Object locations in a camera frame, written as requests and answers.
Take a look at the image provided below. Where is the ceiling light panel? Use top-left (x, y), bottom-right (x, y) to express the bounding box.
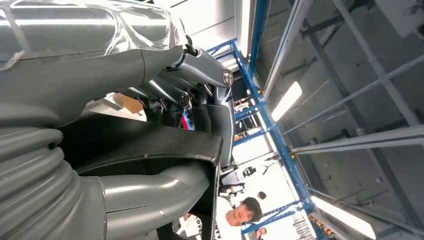
top-left (270, 81), bottom-right (303, 123)
top-left (310, 195), bottom-right (378, 240)
top-left (239, 0), bottom-right (257, 59)

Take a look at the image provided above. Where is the person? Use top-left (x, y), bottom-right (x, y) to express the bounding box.
top-left (175, 197), bottom-right (265, 240)
top-left (254, 226), bottom-right (270, 240)

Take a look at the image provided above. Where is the blue metal shelf rack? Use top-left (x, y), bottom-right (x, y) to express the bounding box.
top-left (205, 0), bottom-right (321, 240)

